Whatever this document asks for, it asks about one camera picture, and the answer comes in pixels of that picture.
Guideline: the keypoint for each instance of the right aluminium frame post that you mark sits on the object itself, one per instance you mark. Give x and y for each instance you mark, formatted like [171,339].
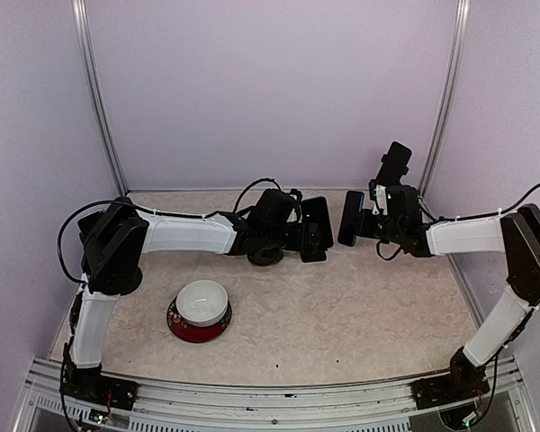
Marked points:
[448,95]

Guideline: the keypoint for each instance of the white ceramic bowl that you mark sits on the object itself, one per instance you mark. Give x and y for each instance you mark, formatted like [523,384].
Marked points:
[202,303]

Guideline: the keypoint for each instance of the aluminium frame post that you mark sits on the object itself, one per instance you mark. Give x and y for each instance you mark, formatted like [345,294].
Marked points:
[448,95]
[86,46]

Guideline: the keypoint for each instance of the left aluminium frame post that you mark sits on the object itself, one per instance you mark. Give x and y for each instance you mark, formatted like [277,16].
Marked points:
[86,46]

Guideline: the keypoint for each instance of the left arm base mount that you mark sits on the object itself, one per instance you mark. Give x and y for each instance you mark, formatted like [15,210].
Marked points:
[90,385]

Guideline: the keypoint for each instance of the red floral plate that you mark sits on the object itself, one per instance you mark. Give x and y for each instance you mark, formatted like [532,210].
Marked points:
[184,330]

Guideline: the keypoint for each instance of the round-base plate phone stand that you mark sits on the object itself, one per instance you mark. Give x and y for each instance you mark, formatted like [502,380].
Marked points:
[266,257]

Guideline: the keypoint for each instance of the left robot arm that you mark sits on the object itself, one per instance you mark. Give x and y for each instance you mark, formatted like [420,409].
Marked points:
[229,233]

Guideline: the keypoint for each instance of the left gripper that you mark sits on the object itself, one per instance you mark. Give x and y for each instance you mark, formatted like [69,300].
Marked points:
[298,244]

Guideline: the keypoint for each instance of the blue-edged black smartphone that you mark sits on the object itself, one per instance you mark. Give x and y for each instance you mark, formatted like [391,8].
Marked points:
[316,210]

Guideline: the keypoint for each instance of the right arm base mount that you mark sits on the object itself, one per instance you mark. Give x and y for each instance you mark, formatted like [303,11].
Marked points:
[463,381]

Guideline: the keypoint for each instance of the black pole phone stand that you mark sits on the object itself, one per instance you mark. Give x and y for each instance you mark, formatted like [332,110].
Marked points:
[392,170]
[112,249]

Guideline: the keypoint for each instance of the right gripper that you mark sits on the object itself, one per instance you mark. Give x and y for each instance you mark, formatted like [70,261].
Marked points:
[364,225]

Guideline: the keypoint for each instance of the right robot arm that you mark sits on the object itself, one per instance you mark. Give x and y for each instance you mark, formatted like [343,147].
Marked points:
[513,233]

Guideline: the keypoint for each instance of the black folding phone stand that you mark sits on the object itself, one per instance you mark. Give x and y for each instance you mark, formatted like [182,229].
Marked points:
[312,257]

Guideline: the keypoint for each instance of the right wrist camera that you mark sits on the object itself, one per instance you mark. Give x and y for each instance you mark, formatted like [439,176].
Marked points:
[378,191]

